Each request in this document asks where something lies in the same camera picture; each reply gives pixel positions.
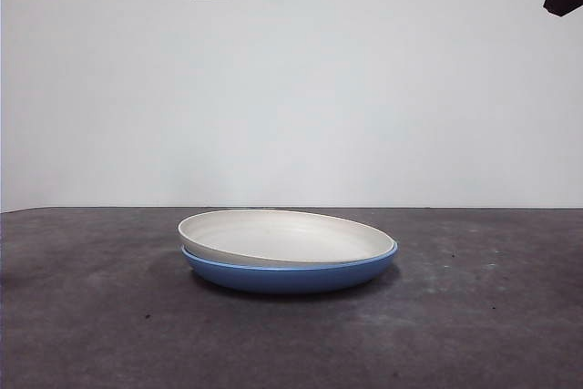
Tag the white round plate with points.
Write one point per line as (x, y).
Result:
(282, 234)

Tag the blue round plate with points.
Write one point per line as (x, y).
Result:
(291, 279)

